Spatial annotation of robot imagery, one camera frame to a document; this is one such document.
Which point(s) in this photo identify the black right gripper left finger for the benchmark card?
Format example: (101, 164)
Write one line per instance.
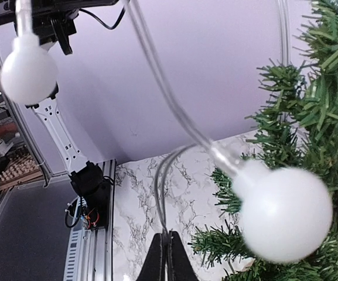
(153, 268)

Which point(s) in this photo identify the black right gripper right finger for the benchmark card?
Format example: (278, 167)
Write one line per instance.
(179, 266)

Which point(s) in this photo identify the white ball string lights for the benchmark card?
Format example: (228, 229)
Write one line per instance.
(287, 212)

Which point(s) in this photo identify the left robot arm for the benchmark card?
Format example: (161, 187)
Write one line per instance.
(53, 23)

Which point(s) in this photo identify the small green christmas tree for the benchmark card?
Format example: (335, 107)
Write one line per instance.
(298, 126)

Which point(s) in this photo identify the wooden chess board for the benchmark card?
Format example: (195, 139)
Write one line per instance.
(21, 168)

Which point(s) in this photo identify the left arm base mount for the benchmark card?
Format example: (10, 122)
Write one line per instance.
(94, 191)

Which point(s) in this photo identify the left aluminium frame post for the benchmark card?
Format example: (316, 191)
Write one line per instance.
(18, 90)

